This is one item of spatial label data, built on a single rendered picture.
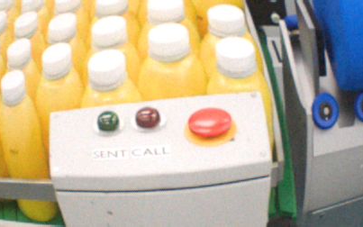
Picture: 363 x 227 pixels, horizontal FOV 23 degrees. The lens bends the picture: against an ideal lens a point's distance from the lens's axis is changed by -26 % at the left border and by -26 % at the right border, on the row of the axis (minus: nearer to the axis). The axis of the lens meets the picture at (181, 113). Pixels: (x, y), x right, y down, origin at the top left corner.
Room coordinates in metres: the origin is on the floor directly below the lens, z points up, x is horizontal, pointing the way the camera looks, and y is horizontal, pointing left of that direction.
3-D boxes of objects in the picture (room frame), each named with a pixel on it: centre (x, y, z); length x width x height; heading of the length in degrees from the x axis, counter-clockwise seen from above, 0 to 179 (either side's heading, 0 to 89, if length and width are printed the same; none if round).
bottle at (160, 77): (0.93, 0.01, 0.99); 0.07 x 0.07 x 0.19
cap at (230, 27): (0.97, -0.06, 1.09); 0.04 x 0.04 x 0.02
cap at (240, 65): (0.90, -0.06, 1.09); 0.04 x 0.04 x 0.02
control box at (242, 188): (0.77, 0.03, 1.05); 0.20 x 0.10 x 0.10; 91
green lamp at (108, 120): (0.79, 0.06, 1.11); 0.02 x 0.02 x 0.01
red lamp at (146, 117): (0.79, 0.03, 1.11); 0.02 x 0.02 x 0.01
